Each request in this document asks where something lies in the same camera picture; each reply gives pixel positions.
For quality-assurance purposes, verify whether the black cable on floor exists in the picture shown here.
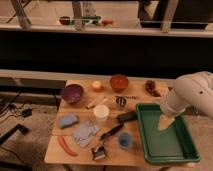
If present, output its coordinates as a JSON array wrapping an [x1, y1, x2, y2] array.
[[0, 92, 33, 120]]

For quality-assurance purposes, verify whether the purple bowl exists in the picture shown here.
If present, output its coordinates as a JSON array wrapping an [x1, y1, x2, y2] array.
[[61, 84, 84, 104]]

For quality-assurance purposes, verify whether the orange background object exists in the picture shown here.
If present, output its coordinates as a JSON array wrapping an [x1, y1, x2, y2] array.
[[101, 20, 114, 27]]

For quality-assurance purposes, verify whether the green plastic tray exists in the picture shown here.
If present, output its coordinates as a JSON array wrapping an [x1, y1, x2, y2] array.
[[136, 103, 200, 164]]

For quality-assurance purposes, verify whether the white cup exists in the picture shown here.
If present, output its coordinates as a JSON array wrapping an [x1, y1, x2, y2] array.
[[93, 105, 109, 123]]

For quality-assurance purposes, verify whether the yellow orange round fruit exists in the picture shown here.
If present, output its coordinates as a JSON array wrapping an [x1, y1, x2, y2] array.
[[92, 81, 103, 92]]

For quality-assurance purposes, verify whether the brown pine cone toy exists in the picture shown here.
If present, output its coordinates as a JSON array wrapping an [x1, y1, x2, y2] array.
[[145, 80, 161, 97]]

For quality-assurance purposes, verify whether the wooden stick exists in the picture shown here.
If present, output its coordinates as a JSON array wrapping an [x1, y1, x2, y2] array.
[[86, 97, 108, 109]]

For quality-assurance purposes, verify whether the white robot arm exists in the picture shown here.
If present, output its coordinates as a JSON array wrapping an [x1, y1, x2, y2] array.
[[158, 71, 213, 131]]

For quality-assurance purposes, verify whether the black handled brush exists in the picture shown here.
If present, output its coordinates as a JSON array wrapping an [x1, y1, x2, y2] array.
[[91, 123, 124, 161]]

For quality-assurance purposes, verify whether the green background toy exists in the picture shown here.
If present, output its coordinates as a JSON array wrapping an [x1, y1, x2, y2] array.
[[80, 15, 101, 25]]

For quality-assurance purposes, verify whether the dark red background bowl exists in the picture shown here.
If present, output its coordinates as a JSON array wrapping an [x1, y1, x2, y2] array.
[[59, 16, 70, 25]]

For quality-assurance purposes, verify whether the light blue cloth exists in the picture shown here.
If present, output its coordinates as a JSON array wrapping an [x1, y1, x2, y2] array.
[[73, 121, 100, 148]]

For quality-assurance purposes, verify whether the small blue cup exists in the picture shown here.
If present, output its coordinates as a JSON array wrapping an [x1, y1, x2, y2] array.
[[118, 132, 133, 149]]

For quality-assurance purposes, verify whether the orange bowl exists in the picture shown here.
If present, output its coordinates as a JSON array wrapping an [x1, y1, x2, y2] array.
[[110, 74, 129, 92]]

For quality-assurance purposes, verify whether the blue sponge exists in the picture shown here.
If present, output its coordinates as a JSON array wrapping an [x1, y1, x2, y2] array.
[[59, 114, 79, 129]]

